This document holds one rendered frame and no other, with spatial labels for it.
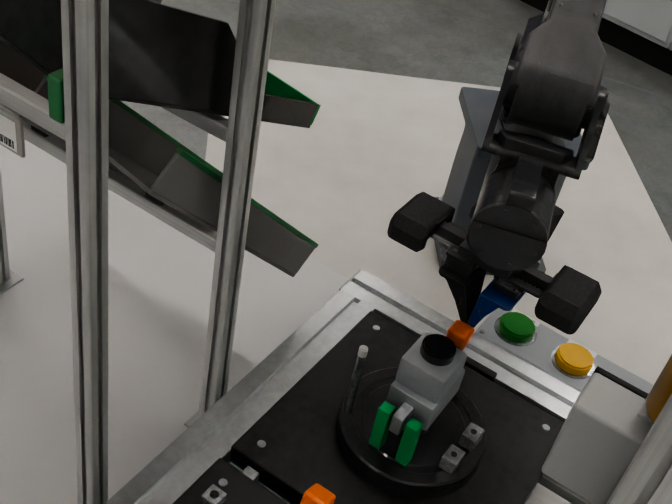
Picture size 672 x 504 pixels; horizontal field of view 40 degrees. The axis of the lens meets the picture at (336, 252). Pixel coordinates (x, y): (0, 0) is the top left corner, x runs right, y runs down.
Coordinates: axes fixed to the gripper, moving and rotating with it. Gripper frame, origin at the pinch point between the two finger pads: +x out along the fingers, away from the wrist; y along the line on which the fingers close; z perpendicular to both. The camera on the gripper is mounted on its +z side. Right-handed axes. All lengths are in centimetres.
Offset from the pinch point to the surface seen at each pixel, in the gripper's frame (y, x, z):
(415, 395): -0.2, 4.0, -10.2
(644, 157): 22, 110, 237
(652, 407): -17.0, -17.2, -20.5
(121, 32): 23.8, -24.4, -21.3
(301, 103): 20.4, -12.4, -2.2
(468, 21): 116, 110, 279
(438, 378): -1.6, 1.1, -9.8
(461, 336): -0.4, 2.1, -3.0
